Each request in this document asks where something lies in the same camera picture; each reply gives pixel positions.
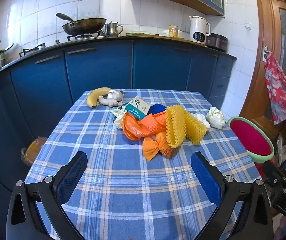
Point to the blue plaid tablecloth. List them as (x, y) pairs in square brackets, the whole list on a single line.
[(113, 155)]

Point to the black wok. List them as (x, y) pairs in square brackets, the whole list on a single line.
[(85, 26)]

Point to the orange bag on floor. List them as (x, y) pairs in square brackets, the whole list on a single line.
[(33, 150)]

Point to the dark rice cooker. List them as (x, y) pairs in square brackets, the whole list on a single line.
[(216, 42)]

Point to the teal and white carton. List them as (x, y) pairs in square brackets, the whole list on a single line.
[(137, 107)]

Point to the orange foam net sleeve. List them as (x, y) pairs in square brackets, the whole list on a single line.
[(154, 123)]

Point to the white paper ball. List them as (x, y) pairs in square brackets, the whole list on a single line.
[(215, 117)]

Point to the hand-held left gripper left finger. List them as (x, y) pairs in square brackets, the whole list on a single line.
[(71, 180)]

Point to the ginger root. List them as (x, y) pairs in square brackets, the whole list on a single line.
[(108, 101)]

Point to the garlic bulb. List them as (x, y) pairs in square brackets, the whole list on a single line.
[(115, 95)]

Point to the blue cloth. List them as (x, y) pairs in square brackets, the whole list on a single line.
[(158, 108)]

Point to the white crumpled plastic scraps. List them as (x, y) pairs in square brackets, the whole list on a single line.
[(119, 120)]

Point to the gas stove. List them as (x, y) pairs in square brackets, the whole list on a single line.
[(58, 42)]

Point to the wooden door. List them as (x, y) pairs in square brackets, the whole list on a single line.
[(263, 30)]

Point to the white electric kettle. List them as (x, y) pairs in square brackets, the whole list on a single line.
[(198, 30)]

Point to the green bin with red liner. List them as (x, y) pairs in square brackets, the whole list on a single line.
[(250, 136)]

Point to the orange plastic bag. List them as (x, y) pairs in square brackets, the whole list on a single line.
[(133, 127)]

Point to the yellow banana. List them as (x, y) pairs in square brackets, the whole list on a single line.
[(95, 97)]

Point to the blue base cabinets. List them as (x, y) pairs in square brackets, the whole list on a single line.
[(158, 65)]

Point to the white wall socket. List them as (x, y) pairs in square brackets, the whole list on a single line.
[(247, 24)]

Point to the steel teapot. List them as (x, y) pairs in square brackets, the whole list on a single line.
[(111, 29)]

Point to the yellow foam fruit net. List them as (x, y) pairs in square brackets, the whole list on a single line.
[(176, 126)]

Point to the yellow tin can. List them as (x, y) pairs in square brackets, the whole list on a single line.
[(173, 31)]

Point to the orange mesh wrap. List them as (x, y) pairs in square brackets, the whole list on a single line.
[(158, 146)]

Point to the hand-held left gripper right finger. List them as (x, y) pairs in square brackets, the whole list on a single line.
[(205, 180)]

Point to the floral red cloth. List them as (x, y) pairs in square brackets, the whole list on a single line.
[(280, 92)]

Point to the white tissue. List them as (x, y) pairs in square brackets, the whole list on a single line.
[(201, 120)]

